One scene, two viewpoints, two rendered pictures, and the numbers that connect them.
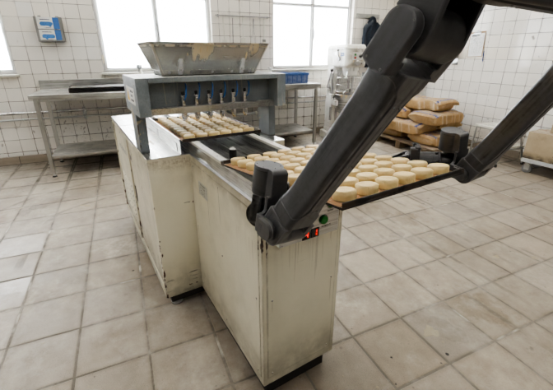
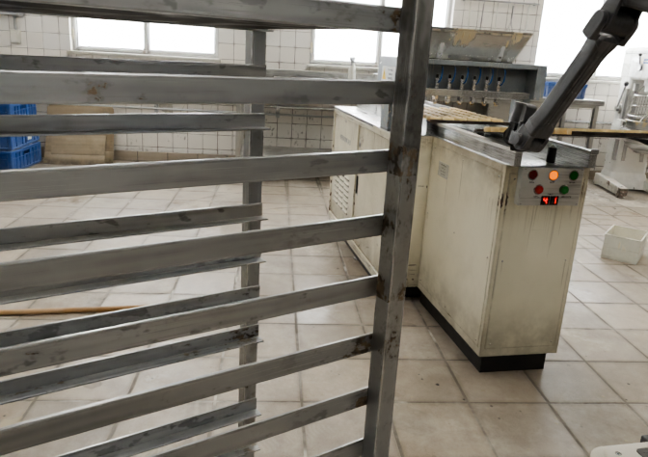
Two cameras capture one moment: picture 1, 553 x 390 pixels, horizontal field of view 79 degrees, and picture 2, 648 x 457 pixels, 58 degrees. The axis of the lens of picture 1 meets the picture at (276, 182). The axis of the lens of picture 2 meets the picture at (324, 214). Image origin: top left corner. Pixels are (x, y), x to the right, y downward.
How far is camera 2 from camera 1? 122 cm
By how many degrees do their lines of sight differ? 19
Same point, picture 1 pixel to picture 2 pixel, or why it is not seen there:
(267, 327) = (493, 288)
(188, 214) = (419, 200)
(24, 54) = (230, 37)
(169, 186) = not seen: hidden behind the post
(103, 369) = (320, 324)
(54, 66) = not seen: hidden behind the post
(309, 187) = (549, 106)
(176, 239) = not seen: hidden behind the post
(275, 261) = (511, 220)
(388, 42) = (592, 24)
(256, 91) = (511, 83)
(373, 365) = (603, 384)
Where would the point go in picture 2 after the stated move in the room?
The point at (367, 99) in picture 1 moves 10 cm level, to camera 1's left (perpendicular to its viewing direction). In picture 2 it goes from (584, 52) to (542, 50)
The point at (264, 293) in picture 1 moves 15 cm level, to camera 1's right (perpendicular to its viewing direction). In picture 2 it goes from (497, 250) to (539, 256)
